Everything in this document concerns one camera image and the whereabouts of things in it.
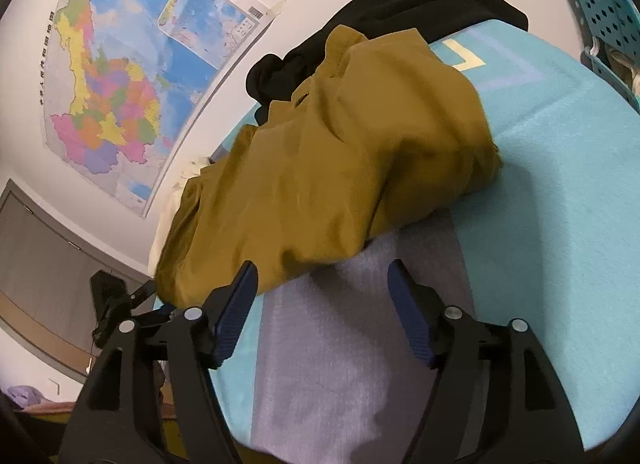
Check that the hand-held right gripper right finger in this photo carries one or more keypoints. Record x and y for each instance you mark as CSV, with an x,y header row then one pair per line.
x,y
410,314

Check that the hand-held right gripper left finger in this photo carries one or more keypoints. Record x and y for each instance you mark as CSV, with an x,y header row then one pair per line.
x,y
235,316

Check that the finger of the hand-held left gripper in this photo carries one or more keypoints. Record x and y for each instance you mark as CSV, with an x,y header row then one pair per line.
x,y
143,292
155,317

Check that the mustard yellow garment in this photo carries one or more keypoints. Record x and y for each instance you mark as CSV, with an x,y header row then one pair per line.
x,y
325,168

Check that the grey door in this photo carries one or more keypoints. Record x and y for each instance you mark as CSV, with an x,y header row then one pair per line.
x,y
45,264

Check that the white cloth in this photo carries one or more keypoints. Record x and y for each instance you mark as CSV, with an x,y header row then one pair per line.
x,y
192,171

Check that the purple cloth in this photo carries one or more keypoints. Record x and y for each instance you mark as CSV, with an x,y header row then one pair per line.
x,y
22,396

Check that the beige patterned cloth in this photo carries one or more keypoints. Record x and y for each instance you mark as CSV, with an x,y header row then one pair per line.
x,y
620,61

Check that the teal plastic basket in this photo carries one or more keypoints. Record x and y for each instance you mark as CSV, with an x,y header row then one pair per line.
x,y
605,3

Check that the colourful wall map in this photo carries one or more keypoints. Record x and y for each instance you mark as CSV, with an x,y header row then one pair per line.
x,y
125,93

